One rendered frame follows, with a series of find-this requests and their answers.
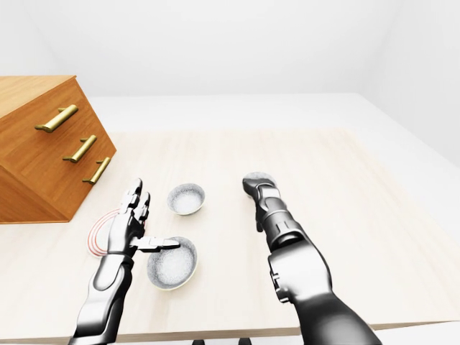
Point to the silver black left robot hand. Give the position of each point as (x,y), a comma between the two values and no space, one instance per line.
(122,233)

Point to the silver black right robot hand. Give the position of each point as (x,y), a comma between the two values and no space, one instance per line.
(278,223)

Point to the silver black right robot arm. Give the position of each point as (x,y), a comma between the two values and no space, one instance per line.
(309,284)

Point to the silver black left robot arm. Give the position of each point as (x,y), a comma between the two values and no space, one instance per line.
(104,287)

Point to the speckled black bowl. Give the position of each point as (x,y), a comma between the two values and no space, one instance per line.
(172,267)
(186,199)

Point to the white plate with red rings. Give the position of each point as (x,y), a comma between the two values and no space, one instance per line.
(96,233)

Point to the small wooden drawer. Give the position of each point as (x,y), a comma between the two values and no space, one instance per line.
(77,196)

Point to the medium wooden drawer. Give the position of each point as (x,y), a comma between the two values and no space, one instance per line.
(54,176)

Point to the small dark shape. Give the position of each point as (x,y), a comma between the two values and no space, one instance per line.
(198,342)
(245,341)

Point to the large wooden drawer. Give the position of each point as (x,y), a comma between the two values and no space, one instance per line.
(25,143)

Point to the wooden cabinet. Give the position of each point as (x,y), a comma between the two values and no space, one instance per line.
(21,97)

